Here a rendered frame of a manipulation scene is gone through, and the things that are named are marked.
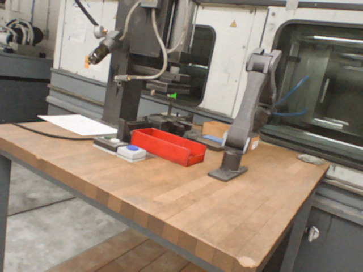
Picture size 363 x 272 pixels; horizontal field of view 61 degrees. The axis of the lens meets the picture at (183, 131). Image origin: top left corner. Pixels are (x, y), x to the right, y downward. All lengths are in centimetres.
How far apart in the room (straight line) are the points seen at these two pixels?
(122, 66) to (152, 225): 89
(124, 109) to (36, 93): 304
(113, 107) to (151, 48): 33
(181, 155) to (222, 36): 109
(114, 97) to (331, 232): 126
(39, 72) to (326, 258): 378
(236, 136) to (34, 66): 362
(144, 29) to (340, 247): 140
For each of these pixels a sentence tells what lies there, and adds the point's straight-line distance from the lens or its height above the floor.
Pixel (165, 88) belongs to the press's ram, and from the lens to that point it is 123.
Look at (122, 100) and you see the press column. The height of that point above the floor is 102.
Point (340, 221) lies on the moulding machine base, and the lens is 176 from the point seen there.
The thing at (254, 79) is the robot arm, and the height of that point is 122.
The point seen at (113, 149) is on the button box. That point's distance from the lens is 102.
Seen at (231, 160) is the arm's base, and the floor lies 95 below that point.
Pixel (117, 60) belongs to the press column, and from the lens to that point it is 146.
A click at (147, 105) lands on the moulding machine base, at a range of 222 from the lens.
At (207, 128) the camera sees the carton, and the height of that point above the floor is 95.
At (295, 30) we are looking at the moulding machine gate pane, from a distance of 176.
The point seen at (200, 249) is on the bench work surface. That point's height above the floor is 88.
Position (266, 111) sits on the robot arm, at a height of 110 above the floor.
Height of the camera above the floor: 122
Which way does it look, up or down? 12 degrees down
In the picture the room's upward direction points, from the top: 11 degrees clockwise
